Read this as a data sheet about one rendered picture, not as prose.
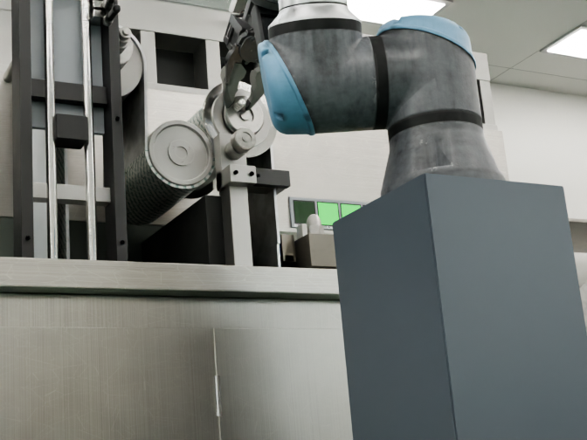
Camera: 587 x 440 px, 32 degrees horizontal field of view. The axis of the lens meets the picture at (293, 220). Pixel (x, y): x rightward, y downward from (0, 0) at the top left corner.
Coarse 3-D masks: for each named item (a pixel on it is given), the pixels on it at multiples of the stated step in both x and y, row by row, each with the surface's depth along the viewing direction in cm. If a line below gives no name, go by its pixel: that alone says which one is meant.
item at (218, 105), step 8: (248, 96) 189; (216, 104) 185; (216, 112) 185; (264, 112) 190; (216, 120) 184; (264, 120) 189; (216, 128) 184; (224, 128) 185; (264, 128) 189; (256, 136) 187; (264, 136) 188; (256, 144) 187
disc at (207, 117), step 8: (216, 88) 187; (240, 88) 189; (248, 88) 190; (208, 96) 185; (216, 96) 186; (264, 96) 191; (208, 104) 185; (264, 104) 191; (208, 112) 185; (208, 120) 184; (208, 128) 184; (272, 128) 190; (272, 136) 189; (264, 144) 188; (248, 152) 186; (256, 152) 187
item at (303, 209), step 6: (294, 204) 226; (300, 204) 227; (306, 204) 228; (312, 204) 228; (294, 210) 226; (300, 210) 226; (306, 210) 227; (312, 210) 228; (300, 216) 226; (306, 216) 227; (300, 222) 226; (306, 222) 226
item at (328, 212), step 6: (318, 204) 229; (324, 204) 230; (330, 204) 231; (336, 204) 231; (324, 210) 229; (330, 210) 230; (336, 210) 231; (324, 216) 229; (330, 216) 230; (336, 216) 231; (324, 222) 229; (330, 222) 229
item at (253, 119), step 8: (240, 96) 186; (232, 104) 185; (256, 104) 187; (224, 112) 185; (232, 112) 185; (240, 112) 185; (248, 112) 186; (256, 112) 187; (224, 120) 185; (232, 120) 184; (240, 120) 185; (248, 120) 186; (256, 120) 186; (232, 128) 184; (256, 128) 186
